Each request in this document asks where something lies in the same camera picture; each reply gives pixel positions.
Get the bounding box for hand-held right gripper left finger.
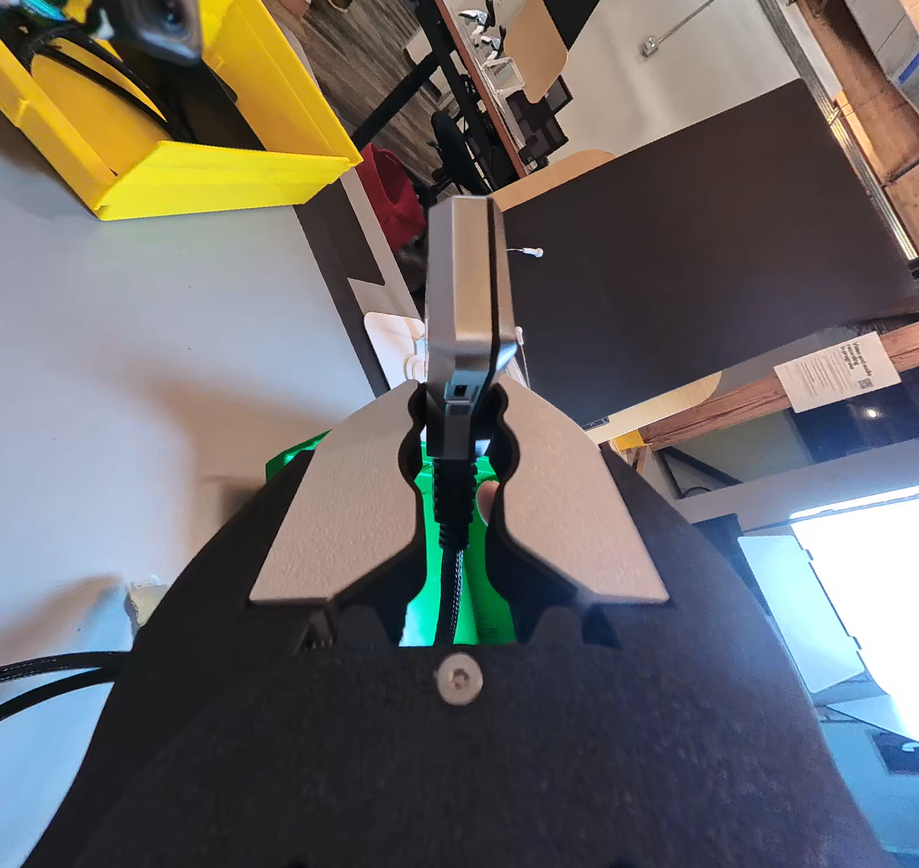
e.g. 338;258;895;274
248;380;426;643

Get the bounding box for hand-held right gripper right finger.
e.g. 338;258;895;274
487;377;670;643

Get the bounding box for green plastic bin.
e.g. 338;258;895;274
266;430;519;646

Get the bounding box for yellow plastic bin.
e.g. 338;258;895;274
0;0;363;222

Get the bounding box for black adapter hub with cable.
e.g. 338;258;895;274
0;197;521;722

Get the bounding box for black bin divider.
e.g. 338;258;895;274
118;53;268;153

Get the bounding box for wood-rimmed black board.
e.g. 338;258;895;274
492;78;919;447

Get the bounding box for white paper notice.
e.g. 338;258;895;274
774;332;902;414

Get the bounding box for red bag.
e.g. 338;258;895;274
359;143;426;246

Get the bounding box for brown desk black legs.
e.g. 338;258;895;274
352;0;530;180

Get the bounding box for black office chair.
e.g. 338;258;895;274
428;111;498;196

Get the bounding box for clear rack with devices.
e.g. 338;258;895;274
459;0;527;94

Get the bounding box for tan rounded board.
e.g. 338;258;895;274
504;0;570;103

